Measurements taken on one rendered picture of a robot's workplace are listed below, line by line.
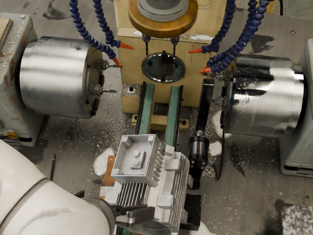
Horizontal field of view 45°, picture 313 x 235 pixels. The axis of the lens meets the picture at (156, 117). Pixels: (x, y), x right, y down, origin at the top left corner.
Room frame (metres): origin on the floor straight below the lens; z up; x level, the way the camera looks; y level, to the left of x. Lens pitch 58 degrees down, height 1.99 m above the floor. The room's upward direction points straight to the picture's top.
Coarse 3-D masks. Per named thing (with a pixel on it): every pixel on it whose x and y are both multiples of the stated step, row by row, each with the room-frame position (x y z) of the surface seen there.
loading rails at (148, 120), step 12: (144, 84) 0.82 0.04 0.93; (144, 96) 0.77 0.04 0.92; (180, 96) 0.77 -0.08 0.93; (144, 108) 0.72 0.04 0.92; (180, 108) 0.71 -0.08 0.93; (132, 120) 0.73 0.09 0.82; (144, 120) 0.67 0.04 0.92; (156, 120) 0.72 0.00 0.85; (168, 120) 0.67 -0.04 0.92; (180, 120) 0.68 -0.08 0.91; (144, 132) 0.63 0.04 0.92; (168, 132) 0.63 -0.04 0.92; (168, 144) 0.58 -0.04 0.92; (120, 228) 0.31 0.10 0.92
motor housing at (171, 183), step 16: (160, 176) 0.40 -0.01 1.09; (176, 176) 0.40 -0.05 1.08; (112, 192) 0.38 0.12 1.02; (128, 192) 0.35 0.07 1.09; (144, 192) 0.35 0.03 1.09; (160, 192) 0.35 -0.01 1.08; (176, 192) 0.36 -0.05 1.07; (160, 208) 0.31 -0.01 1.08; (176, 208) 0.32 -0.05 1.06; (144, 224) 0.32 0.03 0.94; (160, 224) 0.31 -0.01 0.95; (176, 224) 0.28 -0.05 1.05
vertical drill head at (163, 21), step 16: (144, 0) 0.75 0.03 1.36; (160, 0) 0.72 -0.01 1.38; (176, 0) 0.73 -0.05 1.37; (192, 0) 0.78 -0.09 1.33; (144, 16) 0.72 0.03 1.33; (160, 16) 0.70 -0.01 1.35; (176, 16) 0.71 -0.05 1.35; (192, 16) 0.72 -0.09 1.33; (144, 32) 0.68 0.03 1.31; (160, 32) 0.67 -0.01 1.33; (176, 32) 0.68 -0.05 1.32
